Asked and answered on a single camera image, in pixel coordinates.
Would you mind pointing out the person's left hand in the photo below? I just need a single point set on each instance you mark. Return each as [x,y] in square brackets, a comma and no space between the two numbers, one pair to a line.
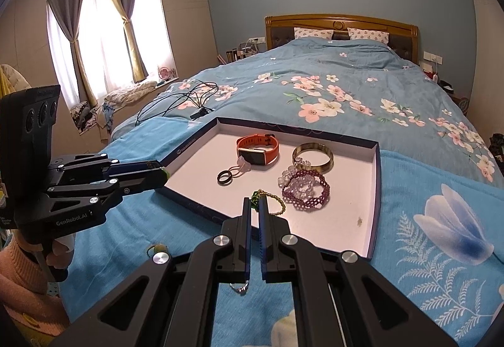
[59,252]

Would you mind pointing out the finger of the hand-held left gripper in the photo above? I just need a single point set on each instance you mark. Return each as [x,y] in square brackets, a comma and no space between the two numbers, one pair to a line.
[141,183]
[126,167]

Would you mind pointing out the pile of dark clothes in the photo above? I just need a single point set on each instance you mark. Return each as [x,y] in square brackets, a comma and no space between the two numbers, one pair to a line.
[497,150]

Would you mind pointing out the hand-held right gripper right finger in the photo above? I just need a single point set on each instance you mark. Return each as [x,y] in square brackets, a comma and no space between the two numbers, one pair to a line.
[263,236]

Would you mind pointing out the dark bedside table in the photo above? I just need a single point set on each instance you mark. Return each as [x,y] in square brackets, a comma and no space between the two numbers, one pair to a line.
[456,95]

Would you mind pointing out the person's left forearm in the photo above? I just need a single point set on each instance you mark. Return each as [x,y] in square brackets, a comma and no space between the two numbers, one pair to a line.
[27,284]

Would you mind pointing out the white wall socket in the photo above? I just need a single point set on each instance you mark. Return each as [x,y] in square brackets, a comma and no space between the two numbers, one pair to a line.
[433,56]
[256,40]

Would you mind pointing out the heart print pillow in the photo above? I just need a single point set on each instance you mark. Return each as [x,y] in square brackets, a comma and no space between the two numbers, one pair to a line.
[368,34]
[313,33]

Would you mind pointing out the dark blue cardboard box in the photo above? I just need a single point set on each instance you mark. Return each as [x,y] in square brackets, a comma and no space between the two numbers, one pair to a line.
[346,193]

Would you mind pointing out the red smart watch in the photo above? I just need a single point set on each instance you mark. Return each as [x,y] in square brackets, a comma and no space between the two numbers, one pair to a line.
[271,152]

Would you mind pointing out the light blue fleece blanket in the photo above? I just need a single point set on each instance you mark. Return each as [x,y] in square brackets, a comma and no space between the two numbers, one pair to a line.
[433,221]

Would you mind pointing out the pile of mixed clothes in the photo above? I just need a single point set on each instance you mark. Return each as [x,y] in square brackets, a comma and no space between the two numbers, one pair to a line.
[88,116]

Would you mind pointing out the yellow and grey curtain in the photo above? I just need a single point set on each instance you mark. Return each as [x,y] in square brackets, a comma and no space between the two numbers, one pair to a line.
[126,16]

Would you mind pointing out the beige wardrobe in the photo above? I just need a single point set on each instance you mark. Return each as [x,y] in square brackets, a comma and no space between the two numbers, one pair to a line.
[486,36]
[181,16]

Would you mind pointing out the wooden bed headboard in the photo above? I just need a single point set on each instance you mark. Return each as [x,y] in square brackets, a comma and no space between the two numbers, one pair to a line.
[338,21]

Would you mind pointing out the small pink fan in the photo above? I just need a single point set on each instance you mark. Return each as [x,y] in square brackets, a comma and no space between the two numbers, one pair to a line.
[165,74]

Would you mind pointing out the blue floral duvet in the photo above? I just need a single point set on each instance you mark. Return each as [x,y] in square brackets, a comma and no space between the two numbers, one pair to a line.
[354,71]

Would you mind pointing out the folded beige blanket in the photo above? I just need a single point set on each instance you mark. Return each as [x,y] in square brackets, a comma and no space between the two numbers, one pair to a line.
[130,92]

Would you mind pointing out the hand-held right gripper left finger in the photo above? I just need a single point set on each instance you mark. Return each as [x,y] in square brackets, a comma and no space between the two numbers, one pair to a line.
[247,233]

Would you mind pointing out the beige window seat cabinet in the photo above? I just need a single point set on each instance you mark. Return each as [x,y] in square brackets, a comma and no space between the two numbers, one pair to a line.
[98,136]

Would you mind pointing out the bedside clutter of bottles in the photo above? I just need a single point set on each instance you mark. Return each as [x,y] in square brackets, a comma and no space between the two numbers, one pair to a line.
[240,52]

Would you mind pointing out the white quilted cloth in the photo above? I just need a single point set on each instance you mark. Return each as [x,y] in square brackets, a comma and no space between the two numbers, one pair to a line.
[12,79]

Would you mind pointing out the white sheer curtain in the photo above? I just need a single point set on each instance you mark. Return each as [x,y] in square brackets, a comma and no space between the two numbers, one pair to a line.
[102,36]

